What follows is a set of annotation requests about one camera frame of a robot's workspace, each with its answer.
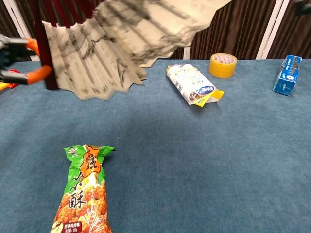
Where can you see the blue cardboard box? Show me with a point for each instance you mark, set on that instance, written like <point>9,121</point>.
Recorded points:
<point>286,76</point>

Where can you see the white snack package yellow flap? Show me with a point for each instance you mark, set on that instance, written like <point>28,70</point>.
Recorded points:
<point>188,77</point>

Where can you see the green orange snack bag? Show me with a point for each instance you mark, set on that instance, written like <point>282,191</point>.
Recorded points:
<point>83,194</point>

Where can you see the brown pleated screen panel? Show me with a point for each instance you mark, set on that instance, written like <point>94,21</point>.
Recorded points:
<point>289,34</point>
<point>26,14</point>
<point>6,26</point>
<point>178,54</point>
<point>238,29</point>

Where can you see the yellow packing tape roll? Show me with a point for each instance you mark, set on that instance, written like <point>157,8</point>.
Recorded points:
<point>223,66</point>

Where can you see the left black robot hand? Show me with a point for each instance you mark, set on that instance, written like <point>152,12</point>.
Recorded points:
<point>14,47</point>

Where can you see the yellow rubber chicken toy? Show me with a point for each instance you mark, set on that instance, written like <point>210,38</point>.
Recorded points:
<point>6,86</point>

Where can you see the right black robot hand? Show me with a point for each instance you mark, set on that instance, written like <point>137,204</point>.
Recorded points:
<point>303,7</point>

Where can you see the blue fabric tablecloth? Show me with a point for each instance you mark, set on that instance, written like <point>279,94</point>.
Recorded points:
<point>155,145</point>

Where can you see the white screen frame post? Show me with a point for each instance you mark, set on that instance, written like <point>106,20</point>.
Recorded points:
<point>269,29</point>
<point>17,21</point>
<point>186,53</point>

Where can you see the red-ribbed paper folding fan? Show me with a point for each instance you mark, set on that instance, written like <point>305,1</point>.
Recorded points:
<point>109,48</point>

